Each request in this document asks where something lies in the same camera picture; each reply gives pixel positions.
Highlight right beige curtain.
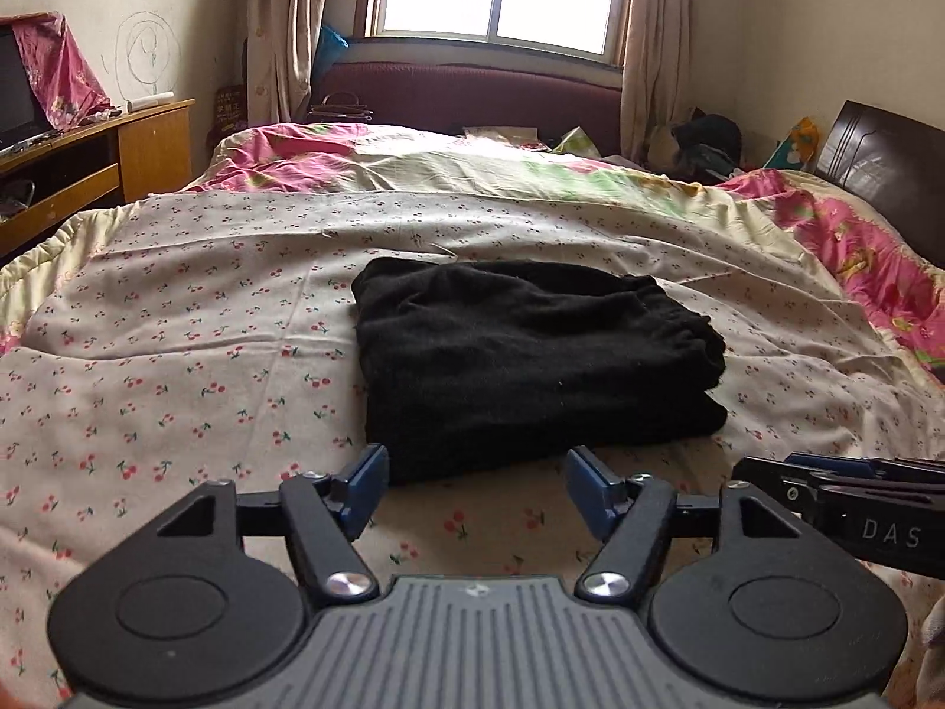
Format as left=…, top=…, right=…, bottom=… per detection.
left=620, top=0, right=692, bottom=162

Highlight cherry print bed sheet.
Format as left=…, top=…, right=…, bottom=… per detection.
left=2, top=192, right=943, bottom=706

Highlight colourful bag by headboard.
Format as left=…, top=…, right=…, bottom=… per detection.
left=764, top=117, right=820, bottom=170

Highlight maroon padded window bench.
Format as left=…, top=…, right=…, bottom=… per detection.
left=312, top=63, right=620, bottom=155

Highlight brown handbag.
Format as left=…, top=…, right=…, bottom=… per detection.
left=304, top=92, right=373, bottom=123

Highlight dark wooden headboard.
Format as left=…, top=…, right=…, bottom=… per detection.
left=814, top=101, right=945, bottom=267

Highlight pink floral quilt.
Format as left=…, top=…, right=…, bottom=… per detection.
left=0, top=120, right=945, bottom=386

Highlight black television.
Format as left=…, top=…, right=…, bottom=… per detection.
left=0, top=26, right=51, bottom=151

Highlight dark clothes pile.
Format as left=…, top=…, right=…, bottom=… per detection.
left=646, top=109, right=743, bottom=186

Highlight beige curtain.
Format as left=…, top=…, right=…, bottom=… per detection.
left=245, top=0, right=327, bottom=126
left=620, top=0, right=692, bottom=162

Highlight wooden side cabinet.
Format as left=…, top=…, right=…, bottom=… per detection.
left=2, top=99, right=194, bottom=261

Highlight pink cloth over television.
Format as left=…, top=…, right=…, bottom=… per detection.
left=2, top=11, right=119, bottom=133

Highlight left beige curtain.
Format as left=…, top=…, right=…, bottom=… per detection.
left=245, top=0, right=327, bottom=126

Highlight black pants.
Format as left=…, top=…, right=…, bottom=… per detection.
left=353, top=258, right=727, bottom=485

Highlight blue bag by window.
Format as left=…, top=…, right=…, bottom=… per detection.
left=311, top=22, right=349, bottom=85

